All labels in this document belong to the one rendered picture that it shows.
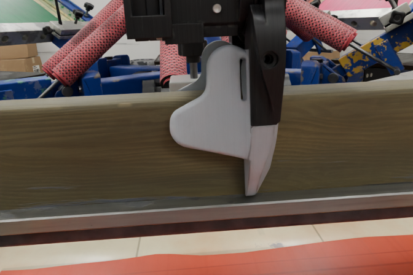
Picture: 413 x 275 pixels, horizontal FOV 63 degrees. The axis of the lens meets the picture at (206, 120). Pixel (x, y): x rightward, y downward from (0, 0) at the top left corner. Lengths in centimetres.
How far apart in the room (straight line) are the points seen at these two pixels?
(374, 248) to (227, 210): 17
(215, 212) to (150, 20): 12
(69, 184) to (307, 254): 20
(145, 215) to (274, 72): 11
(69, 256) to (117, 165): 14
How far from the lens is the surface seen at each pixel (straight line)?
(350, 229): 36
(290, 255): 32
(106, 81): 87
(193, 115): 19
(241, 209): 22
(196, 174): 22
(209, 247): 32
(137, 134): 21
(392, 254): 34
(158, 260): 31
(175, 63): 62
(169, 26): 18
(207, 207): 21
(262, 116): 18
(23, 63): 417
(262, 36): 17
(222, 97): 19
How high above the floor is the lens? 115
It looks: 16 degrees down
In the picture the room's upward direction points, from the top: 2 degrees counter-clockwise
